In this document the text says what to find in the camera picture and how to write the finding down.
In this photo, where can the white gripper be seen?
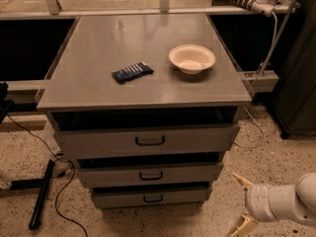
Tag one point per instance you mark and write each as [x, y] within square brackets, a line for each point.
[258, 201]

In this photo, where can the grey bottom drawer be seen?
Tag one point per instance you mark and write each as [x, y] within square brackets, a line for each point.
[150, 195]

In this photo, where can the grey drawer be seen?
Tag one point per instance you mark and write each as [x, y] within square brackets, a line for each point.
[150, 195]
[150, 170]
[101, 134]

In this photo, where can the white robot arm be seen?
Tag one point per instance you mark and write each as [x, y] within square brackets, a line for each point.
[295, 202]

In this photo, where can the grey middle drawer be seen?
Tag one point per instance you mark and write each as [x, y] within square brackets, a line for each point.
[150, 170]

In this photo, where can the grey top drawer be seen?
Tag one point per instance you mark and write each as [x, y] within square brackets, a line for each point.
[101, 134]

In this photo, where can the grey drawer cabinet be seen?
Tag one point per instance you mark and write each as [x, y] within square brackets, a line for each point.
[82, 80]

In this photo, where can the dark cabinet at right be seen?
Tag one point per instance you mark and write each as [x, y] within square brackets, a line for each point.
[293, 101]

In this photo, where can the dark blue snack packet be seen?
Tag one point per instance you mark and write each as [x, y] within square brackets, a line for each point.
[132, 72]

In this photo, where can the white power strip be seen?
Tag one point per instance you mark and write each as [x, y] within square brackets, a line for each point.
[258, 6]

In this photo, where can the black metal stand leg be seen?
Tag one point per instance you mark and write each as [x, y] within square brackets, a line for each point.
[42, 184]

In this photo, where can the grey aluminium frame rail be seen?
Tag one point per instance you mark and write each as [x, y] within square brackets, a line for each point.
[259, 84]

